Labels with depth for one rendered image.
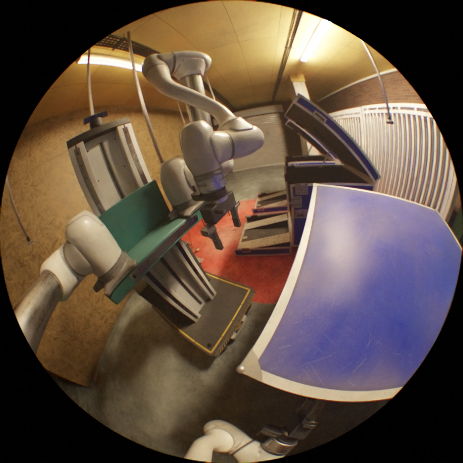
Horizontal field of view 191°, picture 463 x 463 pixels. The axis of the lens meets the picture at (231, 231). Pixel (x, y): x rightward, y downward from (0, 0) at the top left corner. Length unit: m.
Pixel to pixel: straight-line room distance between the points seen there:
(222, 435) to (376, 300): 0.58
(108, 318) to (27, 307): 2.22
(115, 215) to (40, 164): 2.04
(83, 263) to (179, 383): 1.44
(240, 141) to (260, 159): 6.85
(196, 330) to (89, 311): 1.72
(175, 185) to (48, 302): 0.64
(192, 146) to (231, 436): 0.83
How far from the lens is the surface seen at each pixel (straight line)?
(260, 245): 1.95
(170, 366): 1.75
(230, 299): 1.27
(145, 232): 0.71
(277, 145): 7.25
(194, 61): 0.78
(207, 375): 1.54
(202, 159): 0.37
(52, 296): 0.53
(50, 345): 2.65
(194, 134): 0.38
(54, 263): 0.58
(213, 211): 0.40
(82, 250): 0.52
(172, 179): 0.63
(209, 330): 1.22
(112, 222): 0.67
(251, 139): 0.46
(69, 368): 2.86
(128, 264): 0.55
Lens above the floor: 1.41
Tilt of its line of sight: 34 degrees down
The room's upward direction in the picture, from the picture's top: 18 degrees counter-clockwise
